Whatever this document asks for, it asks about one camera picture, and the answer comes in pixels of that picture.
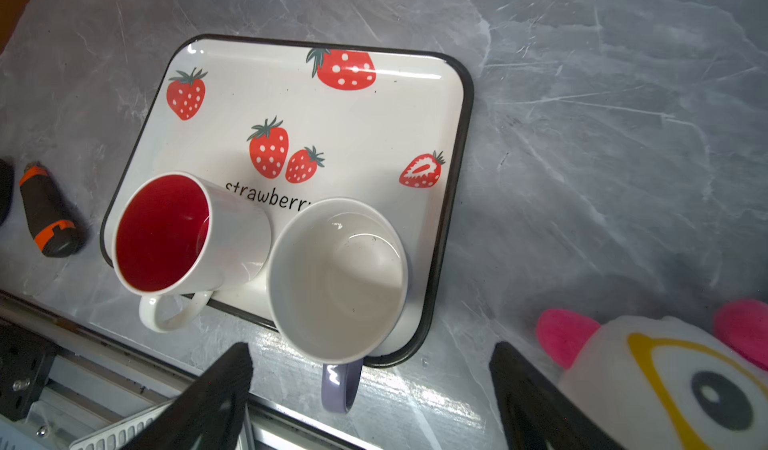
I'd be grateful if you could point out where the white unicorn plush toy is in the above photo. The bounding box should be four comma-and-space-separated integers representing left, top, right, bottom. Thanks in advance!
536, 299, 767, 449

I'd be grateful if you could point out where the strawberry print serving tray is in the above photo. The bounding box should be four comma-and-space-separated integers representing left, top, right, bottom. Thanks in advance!
100, 34, 474, 368

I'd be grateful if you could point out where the red interior mug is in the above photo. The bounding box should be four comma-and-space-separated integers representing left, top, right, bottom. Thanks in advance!
112, 172, 272, 333

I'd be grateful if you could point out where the black computer mouse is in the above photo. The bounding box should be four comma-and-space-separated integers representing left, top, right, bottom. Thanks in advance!
0, 159, 14, 224

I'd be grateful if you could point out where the aluminium front rail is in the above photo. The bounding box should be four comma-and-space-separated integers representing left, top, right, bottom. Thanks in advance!
0, 290, 385, 450

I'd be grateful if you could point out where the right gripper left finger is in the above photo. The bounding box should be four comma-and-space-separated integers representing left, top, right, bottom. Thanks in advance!
125, 342, 253, 449

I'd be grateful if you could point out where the black orange tool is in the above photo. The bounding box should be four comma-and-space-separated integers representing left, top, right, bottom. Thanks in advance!
19, 162, 81, 258

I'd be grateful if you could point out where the white mug purple handle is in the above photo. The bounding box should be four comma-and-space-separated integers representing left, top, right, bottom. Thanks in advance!
267, 198, 409, 414

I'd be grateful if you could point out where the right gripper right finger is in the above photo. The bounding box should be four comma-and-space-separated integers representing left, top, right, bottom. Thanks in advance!
489, 341, 621, 449

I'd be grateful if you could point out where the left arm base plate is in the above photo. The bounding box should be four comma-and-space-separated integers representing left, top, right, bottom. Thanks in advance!
0, 322, 58, 422

